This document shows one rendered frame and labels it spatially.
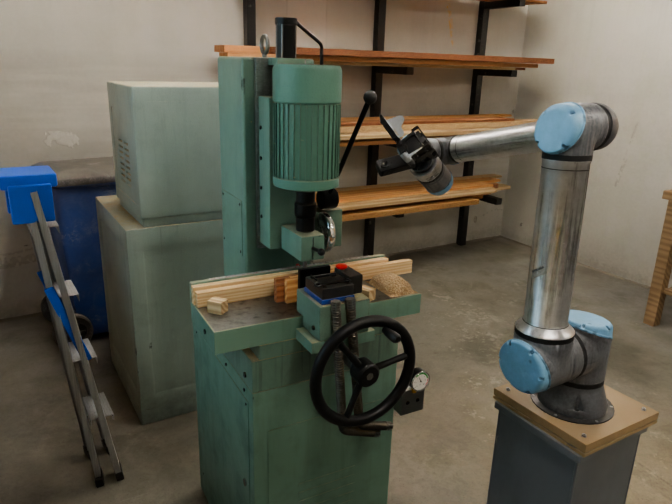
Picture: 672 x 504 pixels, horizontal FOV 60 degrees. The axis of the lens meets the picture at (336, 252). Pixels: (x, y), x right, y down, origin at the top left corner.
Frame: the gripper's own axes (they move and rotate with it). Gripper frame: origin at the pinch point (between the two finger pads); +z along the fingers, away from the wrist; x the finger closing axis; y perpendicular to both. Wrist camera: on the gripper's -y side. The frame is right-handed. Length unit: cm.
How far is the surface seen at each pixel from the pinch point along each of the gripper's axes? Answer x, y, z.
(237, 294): 20, -55, 8
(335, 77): -7.3, -1.6, 21.4
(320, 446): 57, -63, -22
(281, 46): -27.2, -9.8, 22.4
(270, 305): 26, -49, 4
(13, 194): -39, -102, 33
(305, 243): 15.2, -33.3, 2.7
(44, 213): -36, -101, 24
